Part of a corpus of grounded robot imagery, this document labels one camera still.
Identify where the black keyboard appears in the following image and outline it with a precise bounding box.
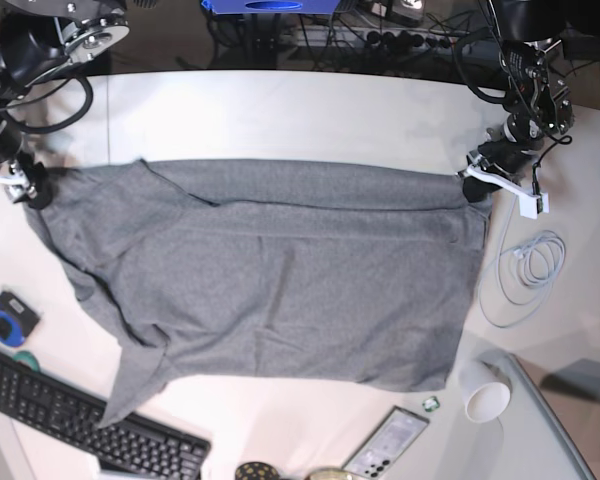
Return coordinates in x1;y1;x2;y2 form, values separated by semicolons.
0;352;211;479

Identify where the white paper cup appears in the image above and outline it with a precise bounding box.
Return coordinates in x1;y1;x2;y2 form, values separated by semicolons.
458;360;511;424

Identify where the black gold dotted lid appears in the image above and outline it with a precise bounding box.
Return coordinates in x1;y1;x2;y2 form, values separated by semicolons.
235;462;281;480

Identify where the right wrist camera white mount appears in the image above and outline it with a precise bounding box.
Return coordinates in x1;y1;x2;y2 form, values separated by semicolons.
0;169;31;203

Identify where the gold round tin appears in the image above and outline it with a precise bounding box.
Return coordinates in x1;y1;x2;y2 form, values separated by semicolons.
305;467;353;480

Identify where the small green white chip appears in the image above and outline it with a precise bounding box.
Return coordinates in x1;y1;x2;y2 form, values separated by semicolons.
421;395;441;413

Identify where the blue box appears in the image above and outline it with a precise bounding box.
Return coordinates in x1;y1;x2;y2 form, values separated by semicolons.
201;0;339;15

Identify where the white coiled cable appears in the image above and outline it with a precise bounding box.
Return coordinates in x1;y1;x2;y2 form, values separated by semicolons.
478;199;566;330

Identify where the green tape roll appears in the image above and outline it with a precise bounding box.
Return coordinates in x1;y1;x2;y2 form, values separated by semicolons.
12;351;40;373

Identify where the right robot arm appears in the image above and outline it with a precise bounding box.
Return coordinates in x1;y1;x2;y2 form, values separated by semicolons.
0;1;129;210

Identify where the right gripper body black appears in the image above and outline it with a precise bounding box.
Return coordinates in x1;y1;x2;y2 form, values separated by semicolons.
0;127;30;173

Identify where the blue black tape measure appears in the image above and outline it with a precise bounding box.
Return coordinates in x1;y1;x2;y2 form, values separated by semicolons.
0;291;40;348

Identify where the smartphone clear case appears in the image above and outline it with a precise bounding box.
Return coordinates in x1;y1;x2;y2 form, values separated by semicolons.
342;406;429;479

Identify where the grey t-shirt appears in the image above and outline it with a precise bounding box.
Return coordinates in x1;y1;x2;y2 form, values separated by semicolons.
25;160;492;425

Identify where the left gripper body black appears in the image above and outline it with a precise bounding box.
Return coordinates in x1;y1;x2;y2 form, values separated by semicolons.
477;132;543;175

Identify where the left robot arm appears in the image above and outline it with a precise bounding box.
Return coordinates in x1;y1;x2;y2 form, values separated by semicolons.
452;1;573;209

